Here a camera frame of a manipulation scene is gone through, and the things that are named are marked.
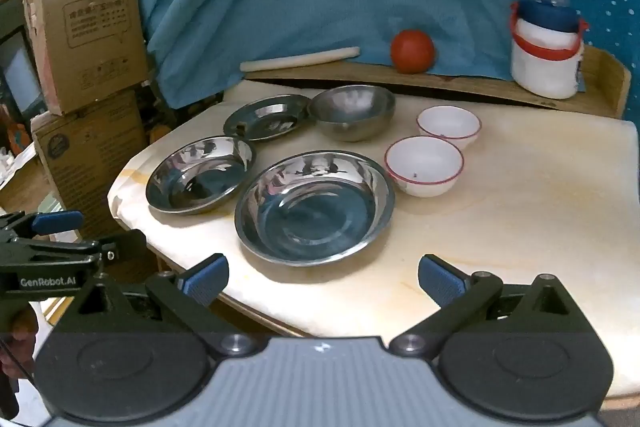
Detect white red-rimmed bowl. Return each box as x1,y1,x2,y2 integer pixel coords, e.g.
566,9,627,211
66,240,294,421
416,105,482,151

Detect wooden tray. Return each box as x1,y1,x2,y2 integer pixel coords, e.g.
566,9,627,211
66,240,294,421
242,44,632,120

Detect white stick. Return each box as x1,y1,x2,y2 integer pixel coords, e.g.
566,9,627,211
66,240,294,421
239,47,361,72

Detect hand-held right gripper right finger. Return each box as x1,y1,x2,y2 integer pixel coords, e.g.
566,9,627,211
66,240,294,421
389,254,593,355

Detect red tomato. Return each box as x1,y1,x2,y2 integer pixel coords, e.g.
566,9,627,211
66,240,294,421
390,29,436,74

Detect white jar with blue lid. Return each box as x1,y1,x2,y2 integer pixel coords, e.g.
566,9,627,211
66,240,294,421
509,0,590,100

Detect open cardboard box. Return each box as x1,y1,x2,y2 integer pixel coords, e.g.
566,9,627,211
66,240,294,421
22,0,151,116

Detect person's left hand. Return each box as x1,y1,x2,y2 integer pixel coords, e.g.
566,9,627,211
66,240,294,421
0,306,40,379

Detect small steel plate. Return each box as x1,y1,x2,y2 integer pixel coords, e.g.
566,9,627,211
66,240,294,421
223,94,316,142

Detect steel bowl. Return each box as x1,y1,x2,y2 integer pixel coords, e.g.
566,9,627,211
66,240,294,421
306,85,397,142

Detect thin black cable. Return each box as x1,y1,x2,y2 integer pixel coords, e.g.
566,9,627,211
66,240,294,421
0,337,26,380

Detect large steel plate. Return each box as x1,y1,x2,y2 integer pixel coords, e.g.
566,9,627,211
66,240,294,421
234,149,396,267

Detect medium steel plate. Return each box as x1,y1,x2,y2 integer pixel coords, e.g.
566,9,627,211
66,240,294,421
145,135,257,214

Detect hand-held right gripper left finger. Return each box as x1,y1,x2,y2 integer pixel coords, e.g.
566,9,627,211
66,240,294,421
52,254,258,355

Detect white bowl with red mark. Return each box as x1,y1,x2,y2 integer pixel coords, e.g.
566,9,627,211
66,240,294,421
384,136,464,198

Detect closed printed cardboard box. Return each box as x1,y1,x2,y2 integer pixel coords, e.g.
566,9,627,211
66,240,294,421
31,89,151,238

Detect cream table cover sheet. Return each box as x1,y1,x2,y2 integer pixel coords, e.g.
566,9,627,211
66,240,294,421
107,79,640,403

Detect dark framed screen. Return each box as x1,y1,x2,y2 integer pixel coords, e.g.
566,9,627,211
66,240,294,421
0,0,47,132

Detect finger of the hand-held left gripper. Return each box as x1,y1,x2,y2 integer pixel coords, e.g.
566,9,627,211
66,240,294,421
0,229,147,264
0,210,84,241

